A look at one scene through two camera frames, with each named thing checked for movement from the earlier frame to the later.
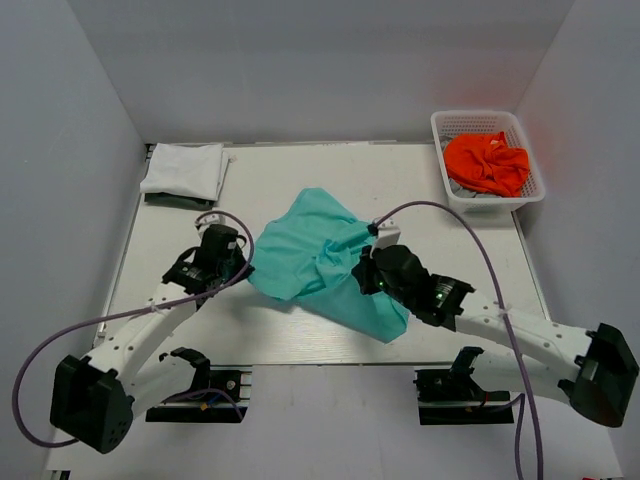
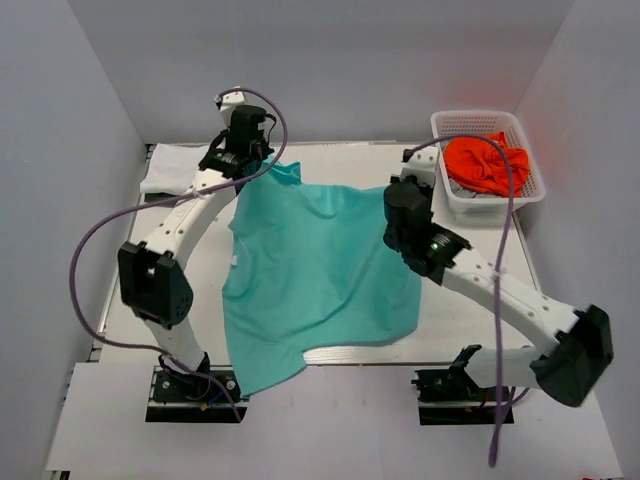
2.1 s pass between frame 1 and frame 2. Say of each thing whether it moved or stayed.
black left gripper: moved
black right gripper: moved
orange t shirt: stayed
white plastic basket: stayed
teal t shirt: moved
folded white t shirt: stayed
